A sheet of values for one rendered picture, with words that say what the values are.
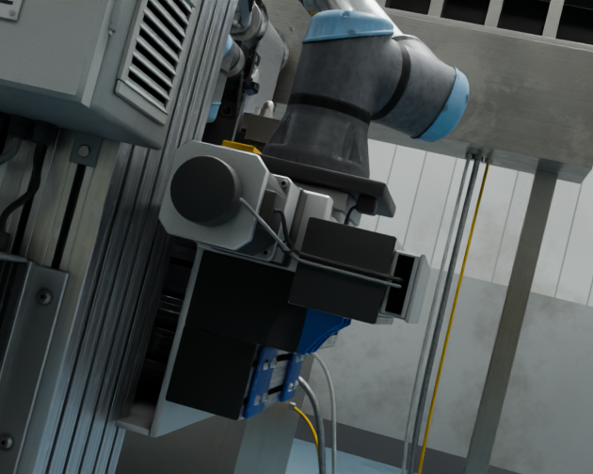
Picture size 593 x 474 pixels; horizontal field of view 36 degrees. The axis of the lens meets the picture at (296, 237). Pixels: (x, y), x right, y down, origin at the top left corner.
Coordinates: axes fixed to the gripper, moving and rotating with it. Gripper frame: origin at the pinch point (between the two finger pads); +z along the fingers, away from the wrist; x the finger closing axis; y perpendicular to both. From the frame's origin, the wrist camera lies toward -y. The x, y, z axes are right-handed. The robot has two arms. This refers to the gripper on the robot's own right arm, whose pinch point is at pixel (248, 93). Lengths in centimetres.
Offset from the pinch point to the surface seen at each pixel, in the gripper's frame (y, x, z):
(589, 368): -45, -117, 208
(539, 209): -6, -74, 46
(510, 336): -41, -75, 46
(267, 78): 7.4, -0.3, 12.6
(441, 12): 39, -37, 32
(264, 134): -9.8, -8.3, -6.9
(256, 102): 0.0, -0.3, 8.0
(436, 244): -8, -40, 208
